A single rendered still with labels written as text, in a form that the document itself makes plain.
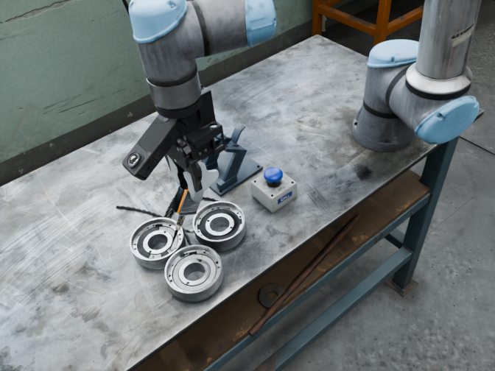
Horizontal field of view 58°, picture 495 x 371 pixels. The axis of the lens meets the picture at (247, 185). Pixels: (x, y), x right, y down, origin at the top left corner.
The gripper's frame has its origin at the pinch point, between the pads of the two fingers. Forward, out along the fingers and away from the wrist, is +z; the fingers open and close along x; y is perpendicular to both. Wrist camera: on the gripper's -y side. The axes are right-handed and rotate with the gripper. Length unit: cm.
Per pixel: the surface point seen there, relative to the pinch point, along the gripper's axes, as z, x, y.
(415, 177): 38, -9, 69
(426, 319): 93, -28, 65
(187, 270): 11.5, -5.4, -6.7
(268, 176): 5.9, -2.2, 17.4
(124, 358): 13.1, -11.0, -24.1
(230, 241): 9.9, -7.0, 2.9
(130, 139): 13.2, 39.2, 6.6
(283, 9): 67, 151, 170
